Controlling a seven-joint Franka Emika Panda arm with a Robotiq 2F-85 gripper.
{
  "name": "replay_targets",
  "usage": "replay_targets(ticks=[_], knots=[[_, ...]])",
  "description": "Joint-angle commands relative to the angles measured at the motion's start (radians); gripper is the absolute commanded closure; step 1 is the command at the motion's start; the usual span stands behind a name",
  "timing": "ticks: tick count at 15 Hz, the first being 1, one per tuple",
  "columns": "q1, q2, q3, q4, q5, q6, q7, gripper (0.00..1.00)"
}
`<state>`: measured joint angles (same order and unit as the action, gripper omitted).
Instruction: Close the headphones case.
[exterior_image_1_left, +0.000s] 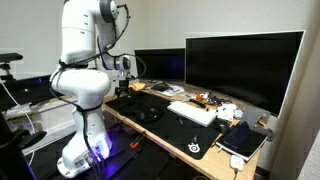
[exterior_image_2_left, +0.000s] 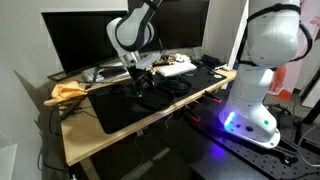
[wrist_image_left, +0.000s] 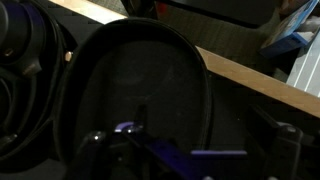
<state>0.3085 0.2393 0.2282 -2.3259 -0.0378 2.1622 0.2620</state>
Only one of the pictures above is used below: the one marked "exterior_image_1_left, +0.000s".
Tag black desk mat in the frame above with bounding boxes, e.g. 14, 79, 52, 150
104, 90, 222, 161

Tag dark blue phone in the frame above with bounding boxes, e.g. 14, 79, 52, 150
222, 120, 252, 150

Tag small orange gadget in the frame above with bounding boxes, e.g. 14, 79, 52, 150
195, 91, 210, 103

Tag white-edged black tablet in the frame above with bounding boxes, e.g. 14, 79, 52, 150
214, 128, 269, 163

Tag flat black monitor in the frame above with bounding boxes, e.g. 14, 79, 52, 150
134, 47, 186, 83

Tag small white adapter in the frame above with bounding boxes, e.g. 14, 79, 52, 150
229, 154, 245, 173

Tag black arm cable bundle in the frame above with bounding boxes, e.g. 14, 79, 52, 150
49, 3, 148, 180

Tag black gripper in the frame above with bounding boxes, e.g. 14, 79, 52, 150
114, 79, 133, 99

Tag curved white-framed monitor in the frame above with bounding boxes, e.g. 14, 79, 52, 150
184, 30, 306, 133

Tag black headphones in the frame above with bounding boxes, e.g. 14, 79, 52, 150
134, 104, 165, 123

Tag black camera on mount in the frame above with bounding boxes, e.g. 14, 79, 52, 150
0, 52, 24, 81

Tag orange cloth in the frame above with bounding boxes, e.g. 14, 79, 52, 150
129, 82, 147, 92

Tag white keyboard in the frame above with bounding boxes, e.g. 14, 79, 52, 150
166, 100, 218, 128

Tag stack of white papers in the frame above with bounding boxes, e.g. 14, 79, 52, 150
148, 83, 185, 98

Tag black remote control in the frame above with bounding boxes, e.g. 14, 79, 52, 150
188, 97, 208, 109

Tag black computer mouse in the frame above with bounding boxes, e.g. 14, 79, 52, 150
214, 118, 232, 135

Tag black pouch on papers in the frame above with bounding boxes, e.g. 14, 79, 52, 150
153, 82, 172, 92

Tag orange-handled black clamp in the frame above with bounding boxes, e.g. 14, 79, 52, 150
129, 130, 147, 150

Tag black tripod stand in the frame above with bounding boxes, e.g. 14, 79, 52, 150
0, 111, 48, 180

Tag black electronics box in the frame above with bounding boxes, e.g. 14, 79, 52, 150
0, 74, 64, 111

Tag white loose cable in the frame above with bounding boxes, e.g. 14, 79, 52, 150
0, 79, 37, 168

